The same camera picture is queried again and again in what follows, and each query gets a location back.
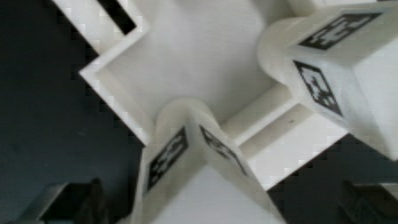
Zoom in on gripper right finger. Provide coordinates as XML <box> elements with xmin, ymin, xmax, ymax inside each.
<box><xmin>340</xmin><ymin>180</ymin><xmax>398</xmax><ymax>224</ymax></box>

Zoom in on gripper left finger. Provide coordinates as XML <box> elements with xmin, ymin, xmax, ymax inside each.
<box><xmin>22</xmin><ymin>178</ymin><xmax>110</xmax><ymax>224</ymax></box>

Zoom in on white chair leg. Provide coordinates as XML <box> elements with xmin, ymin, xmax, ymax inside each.
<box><xmin>258</xmin><ymin>0</ymin><xmax>398</xmax><ymax>161</ymax></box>
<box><xmin>117</xmin><ymin>98</ymin><xmax>286</xmax><ymax>224</ymax></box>

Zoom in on white chair seat piece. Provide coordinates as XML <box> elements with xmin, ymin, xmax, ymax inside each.
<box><xmin>50</xmin><ymin>0</ymin><xmax>398</xmax><ymax>192</ymax></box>

